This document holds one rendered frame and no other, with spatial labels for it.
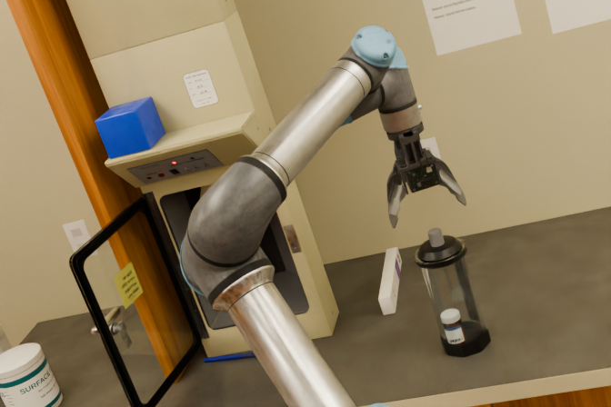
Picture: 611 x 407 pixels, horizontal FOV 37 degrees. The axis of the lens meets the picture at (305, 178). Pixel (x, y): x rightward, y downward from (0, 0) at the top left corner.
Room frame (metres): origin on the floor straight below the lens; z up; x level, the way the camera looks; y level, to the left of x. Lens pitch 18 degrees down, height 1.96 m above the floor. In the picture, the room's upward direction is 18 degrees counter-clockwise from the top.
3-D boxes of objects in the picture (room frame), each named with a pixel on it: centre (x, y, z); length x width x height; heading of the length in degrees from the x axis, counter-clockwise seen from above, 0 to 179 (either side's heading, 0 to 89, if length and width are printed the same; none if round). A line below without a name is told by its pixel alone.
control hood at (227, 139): (1.91, 0.23, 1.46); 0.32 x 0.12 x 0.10; 73
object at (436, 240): (1.69, -0.21, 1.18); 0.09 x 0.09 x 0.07
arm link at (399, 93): (1.67, -0.21, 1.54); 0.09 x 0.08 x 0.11; 118
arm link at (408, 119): (1.67, -0.21, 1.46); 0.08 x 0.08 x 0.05
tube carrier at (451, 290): (1.69, -0.21, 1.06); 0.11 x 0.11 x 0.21
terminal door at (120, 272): (1.85, 0.43, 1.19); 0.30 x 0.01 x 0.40; 154
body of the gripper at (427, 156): (1.66, -0.21, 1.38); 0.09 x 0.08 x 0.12; 178
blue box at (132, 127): (1.93, 0.32, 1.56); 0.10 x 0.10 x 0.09; 73
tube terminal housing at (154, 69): (2.08, 0.17, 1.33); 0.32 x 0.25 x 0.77; 73
